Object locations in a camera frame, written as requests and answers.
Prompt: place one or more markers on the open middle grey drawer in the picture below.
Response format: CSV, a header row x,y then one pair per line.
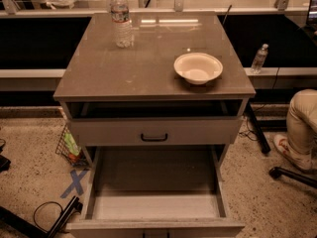
x,y
155,192

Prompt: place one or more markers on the white red sneaker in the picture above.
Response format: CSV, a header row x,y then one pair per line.
x,y
290,151

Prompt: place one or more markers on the black stand leg left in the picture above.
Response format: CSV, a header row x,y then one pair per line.
x,y
31,231

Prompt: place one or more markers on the black top drawer handle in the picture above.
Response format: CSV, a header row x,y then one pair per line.
x,y
161,138

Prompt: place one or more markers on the black stand leg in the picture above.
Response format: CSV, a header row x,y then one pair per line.
x,y
31,231
265,148

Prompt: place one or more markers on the grey drawer cabinet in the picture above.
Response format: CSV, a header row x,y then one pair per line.
x,y
103,81

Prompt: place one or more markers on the top grey drawer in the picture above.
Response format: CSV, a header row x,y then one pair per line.
x,y
127,132

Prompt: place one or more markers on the black office chair base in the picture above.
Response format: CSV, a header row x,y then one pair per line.
x,y
277,172

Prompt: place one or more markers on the wire mesh basket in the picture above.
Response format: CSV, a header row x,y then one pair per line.
x,y
67,148

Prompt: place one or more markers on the person leg beige trousers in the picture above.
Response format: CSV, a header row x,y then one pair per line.
x,y
301,121

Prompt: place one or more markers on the black stand leg right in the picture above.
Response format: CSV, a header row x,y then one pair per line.
x,y
265,148

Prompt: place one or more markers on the blue tape cross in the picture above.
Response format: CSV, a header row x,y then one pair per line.
x,y
75,184

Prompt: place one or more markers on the small water bottle on ledge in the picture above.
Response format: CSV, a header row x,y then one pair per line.
x,y
259,59

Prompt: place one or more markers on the white bowl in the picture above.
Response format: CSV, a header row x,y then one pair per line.
x,y
198,68

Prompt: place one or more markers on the clear water bottle on cabinet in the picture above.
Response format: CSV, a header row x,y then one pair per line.
x,y
120,15

